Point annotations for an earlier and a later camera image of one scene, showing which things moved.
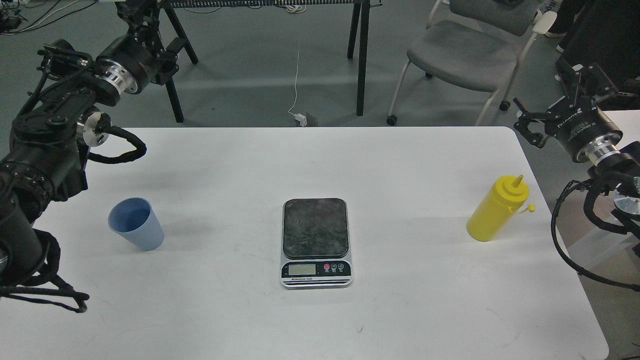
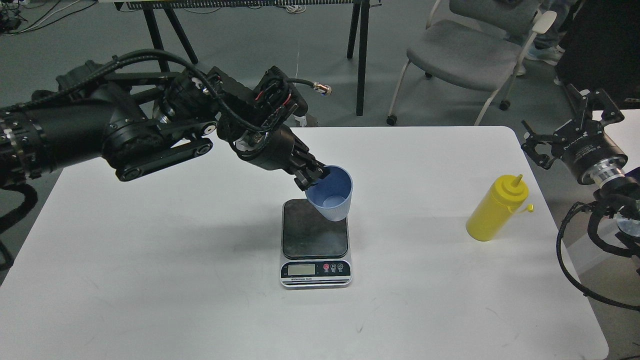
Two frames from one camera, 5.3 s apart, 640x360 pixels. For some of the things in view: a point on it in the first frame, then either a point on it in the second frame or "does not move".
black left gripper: [130, 63] -> [278, 148]
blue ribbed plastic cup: [135, 219] -> [331, 196]
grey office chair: [476, 46] does not move
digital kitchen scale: [315, 244] does not move
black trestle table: [360, 17] does not move
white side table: [628, 122] does not move
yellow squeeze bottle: [506, 198] does not move
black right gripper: [588, 132] -> [580, 143]
